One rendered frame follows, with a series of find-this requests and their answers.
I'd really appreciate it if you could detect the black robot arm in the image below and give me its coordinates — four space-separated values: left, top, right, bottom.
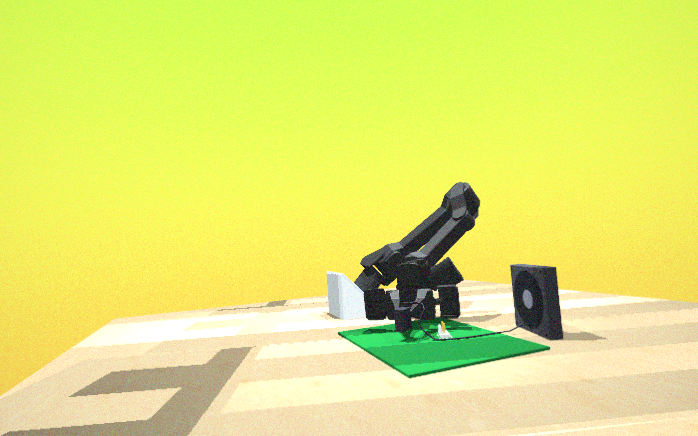
353 182 481 292

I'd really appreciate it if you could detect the dark grey computer fan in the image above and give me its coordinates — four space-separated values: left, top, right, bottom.
510 264 563 341

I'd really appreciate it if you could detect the green circuit board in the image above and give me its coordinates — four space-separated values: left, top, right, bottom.
338 317 550 379

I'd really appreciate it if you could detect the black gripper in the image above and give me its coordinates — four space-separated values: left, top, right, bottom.
363 285 461 321

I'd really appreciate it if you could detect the black fan cable with plug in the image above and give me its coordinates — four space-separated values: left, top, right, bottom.
394 301 530 341

